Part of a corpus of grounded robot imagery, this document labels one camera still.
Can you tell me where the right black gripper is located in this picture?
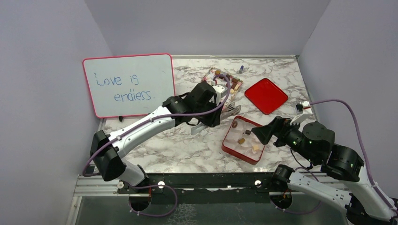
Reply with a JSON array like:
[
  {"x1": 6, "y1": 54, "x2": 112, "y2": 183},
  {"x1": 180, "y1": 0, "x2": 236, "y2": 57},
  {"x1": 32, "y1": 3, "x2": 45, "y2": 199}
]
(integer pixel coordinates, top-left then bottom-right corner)
[{"x1": 251, "y1": 114, "x2": 318, "y2": 163}]

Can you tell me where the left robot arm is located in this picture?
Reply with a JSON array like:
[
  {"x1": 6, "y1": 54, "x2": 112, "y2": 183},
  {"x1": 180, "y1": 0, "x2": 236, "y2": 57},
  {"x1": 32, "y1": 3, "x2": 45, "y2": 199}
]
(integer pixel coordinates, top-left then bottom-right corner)
[{"x1": 89, "y1": 81, "x2": 230, "y2": 193}]

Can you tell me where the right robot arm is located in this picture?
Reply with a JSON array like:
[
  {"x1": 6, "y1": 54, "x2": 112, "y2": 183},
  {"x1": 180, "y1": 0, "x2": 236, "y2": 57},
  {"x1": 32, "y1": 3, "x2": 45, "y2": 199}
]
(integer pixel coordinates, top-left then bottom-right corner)
[{"x1": 252, "y1": 116, "x2": 398, "y2": 225}]

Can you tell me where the red chocolate box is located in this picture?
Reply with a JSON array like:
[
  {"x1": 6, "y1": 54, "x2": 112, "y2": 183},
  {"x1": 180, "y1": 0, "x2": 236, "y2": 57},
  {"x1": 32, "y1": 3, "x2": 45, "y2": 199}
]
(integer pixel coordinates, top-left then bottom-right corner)
[{"x1": 221, "y1": 115, "x2": 265, "y2": 165}]

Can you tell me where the floral rectangular tray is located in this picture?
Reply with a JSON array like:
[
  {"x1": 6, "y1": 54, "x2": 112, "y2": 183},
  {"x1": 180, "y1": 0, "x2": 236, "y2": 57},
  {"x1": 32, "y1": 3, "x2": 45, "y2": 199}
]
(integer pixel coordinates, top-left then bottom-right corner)
[{"x1": 201, "y1": 67, "x2": 243, "y2": 108}]

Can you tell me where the red tin lid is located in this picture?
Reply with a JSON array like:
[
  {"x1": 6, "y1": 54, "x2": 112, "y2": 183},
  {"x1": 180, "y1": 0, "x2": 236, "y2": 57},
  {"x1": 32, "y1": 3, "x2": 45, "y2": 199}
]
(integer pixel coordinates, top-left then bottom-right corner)
[{"x1": 245, "y1": 78, "x2": 288, "y2": 115}]

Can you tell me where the blue marker cap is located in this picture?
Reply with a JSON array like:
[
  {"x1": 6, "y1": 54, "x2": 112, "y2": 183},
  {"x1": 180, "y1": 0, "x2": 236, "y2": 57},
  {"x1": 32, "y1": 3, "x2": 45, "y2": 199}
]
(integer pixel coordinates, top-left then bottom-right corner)
[{"x1": 238, "y1": 65, "x2": 244, "y2": 74}]

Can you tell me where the pink framed whiteboard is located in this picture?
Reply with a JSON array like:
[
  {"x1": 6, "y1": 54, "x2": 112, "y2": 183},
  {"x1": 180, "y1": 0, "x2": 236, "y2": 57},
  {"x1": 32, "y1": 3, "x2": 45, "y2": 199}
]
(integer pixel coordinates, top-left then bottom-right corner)
[{"x1": 82, "y1": 53, "x2": 176, "y2": 118}]

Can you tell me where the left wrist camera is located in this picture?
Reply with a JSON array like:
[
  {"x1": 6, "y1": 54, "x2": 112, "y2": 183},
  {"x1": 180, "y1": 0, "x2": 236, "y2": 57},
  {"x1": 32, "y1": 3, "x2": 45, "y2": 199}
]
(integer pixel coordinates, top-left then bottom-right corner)
[{"x1": 211, "y1": 84, "x2": 227, "y2": 104}]

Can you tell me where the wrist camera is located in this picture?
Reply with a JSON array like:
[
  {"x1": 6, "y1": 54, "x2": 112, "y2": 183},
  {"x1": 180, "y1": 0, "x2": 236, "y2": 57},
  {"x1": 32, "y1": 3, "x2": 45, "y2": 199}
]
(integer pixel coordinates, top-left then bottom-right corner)
[
  {"x1": 290, "y1": 101, "x2": 313, "y2": 125},
  {"x1": 211, "y1": 84, "x2": 227, "y2": 104}
]

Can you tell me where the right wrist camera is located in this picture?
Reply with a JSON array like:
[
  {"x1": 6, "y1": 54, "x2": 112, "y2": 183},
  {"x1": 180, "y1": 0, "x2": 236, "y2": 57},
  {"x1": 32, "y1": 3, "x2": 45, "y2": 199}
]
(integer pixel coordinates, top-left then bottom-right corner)
[{"x1": 290, "y1": 101, "x2": 313, "y2": 125}]

